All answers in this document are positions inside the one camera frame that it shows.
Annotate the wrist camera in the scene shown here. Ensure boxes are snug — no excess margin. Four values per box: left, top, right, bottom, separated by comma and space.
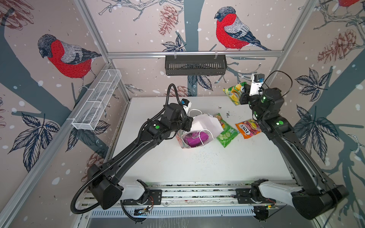
181, 98, 192, 114
249, 73, 265, 96

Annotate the aluminium rail base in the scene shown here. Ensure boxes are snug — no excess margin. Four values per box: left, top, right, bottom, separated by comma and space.
82, 183, 290, 220

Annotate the orange Fox's candy bag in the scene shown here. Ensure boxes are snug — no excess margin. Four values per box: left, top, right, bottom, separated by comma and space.
235, 119, 261, 139

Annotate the black wire basket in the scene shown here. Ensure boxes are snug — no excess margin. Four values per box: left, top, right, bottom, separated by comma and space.
165, 55, 227, 76

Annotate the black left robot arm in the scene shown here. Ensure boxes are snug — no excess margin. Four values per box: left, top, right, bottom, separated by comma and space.
87, 99, 193, 210

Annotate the floral paper gift bag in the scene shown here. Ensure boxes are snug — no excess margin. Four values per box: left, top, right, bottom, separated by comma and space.
176, 109, 223, 149

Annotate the green chips bag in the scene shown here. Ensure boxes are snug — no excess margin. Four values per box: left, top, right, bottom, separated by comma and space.
215, 113, 239, 148

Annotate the purple snack bag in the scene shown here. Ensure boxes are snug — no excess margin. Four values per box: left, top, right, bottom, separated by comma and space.
183, 131, 209, 148

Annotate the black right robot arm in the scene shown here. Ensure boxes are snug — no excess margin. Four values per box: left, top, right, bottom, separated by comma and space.
240, 85, 349, 220

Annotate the green yellow Fox's candy bag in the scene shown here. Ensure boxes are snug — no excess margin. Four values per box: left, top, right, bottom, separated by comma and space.
223, 82, 248, 105

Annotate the horizontal aluminium frame bar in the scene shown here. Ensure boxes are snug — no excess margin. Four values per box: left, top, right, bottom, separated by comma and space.
107, 50, 283, 59

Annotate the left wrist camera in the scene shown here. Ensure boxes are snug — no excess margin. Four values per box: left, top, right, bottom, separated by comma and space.
181, 98, 192, 114

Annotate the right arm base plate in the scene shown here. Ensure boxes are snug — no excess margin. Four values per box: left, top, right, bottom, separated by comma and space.
235, 188, 276, 205

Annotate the black corrugated cable conduit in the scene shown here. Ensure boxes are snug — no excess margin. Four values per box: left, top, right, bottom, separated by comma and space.
70, 83, 179, 215

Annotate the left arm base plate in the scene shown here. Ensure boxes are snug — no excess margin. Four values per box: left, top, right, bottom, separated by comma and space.
136, 190, 162, 205

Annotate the white mesh wire basket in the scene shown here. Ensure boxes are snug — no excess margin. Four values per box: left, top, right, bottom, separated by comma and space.
72, 69, 121, 131

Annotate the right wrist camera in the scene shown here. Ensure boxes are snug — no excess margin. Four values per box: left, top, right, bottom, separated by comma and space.
249, 73, 265, 96

